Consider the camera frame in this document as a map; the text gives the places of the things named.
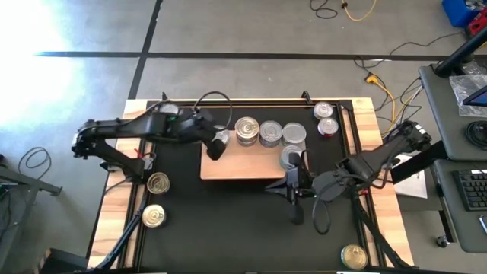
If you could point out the gold lid seafood can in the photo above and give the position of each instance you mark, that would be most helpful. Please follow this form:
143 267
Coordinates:
153 215
158 182
354 257

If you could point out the black table mat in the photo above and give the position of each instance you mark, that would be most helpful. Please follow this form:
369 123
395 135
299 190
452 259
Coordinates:
243 236

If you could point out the grey metal stand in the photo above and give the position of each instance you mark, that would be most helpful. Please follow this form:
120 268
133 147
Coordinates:
38 186

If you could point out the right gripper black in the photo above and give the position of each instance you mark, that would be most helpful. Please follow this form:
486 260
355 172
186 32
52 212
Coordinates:
295 186

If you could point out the grey desk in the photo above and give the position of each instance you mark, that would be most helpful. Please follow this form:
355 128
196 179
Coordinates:
449 213
456 114

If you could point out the black desk beam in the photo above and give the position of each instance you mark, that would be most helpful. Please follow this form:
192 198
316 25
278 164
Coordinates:
418 165

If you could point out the blue screen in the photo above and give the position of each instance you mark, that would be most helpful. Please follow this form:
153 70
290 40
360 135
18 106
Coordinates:
477 97

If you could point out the white paper sheet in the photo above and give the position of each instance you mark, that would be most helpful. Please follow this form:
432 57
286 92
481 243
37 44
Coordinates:
414 186

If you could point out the blue rim silver can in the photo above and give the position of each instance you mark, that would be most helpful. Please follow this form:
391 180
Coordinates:
271 131

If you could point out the green white label can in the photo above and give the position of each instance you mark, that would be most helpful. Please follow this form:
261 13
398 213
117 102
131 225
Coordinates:
294 133

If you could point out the wooden cutting board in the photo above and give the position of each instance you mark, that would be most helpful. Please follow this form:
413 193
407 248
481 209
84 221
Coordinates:
243 163

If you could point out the black keyboard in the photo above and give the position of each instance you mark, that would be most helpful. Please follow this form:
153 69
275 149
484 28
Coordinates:
472 190

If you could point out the teal label tuna can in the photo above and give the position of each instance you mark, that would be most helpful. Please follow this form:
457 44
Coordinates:
285 154

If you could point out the black frame clamp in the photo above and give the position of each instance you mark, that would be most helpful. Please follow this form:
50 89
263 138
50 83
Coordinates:
164 97
306 96

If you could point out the blue bin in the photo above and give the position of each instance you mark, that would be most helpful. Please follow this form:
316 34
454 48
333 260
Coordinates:
458 11

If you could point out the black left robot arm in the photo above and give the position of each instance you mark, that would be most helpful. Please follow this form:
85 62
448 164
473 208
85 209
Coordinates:
125 127

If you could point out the black monitor pole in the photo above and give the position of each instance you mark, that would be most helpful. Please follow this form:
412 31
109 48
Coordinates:
460 53

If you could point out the red container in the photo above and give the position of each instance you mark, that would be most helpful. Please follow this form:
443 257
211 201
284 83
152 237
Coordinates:
477 26

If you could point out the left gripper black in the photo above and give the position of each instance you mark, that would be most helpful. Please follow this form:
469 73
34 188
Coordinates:
190 127

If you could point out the black box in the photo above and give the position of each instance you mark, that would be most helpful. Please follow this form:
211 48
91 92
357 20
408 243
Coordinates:
62 262

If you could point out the desk caster wheel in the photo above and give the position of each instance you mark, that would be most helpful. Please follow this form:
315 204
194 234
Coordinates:
442 241

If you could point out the clear plastic bag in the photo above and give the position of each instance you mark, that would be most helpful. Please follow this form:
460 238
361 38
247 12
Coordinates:
464 91

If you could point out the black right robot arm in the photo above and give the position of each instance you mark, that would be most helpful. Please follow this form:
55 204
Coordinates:
380 154

